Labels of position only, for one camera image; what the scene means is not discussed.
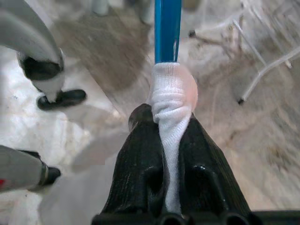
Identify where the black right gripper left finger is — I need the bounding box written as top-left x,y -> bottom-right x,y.
100,103 -> 166,214

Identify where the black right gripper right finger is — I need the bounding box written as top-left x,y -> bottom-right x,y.
178,113 -> 251,215

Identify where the white garment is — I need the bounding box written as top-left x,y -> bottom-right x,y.
147,62 -> 198,213

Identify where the blue plastic hanger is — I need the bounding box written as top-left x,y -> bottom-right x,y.
153,0 -> 182,65

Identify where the light blue folding table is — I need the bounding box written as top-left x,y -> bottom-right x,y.
188,0 -> 300,105

